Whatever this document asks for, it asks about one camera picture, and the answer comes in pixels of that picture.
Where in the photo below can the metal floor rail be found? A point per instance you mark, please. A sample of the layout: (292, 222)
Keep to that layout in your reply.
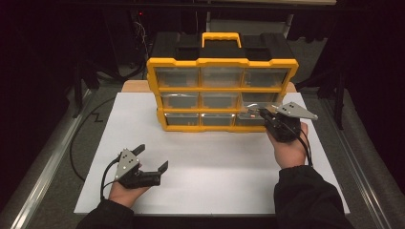
(47, 171)
(353, 165)

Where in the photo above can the yellow and black organizer cabinet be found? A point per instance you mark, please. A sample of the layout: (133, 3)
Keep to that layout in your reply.
(223, 52)

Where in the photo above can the set of clear drawers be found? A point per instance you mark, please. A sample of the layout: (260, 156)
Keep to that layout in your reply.
(176, 78)

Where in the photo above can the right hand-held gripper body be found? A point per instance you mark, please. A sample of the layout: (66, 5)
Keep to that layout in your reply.
(283, 129)

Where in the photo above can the clear plastic drawer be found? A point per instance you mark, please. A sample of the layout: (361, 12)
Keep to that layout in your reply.
(250, 120)

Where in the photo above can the black metal stand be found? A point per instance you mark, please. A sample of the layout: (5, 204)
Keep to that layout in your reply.
(340, 95)
(78, 92)

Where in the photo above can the person's left hand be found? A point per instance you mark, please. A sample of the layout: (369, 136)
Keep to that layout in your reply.
(124, 196)

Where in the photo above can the person's right hand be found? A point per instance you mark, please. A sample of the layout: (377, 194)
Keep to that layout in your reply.
(291, 154)

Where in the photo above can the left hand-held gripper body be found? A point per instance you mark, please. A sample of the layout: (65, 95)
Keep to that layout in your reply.
(127, 163)

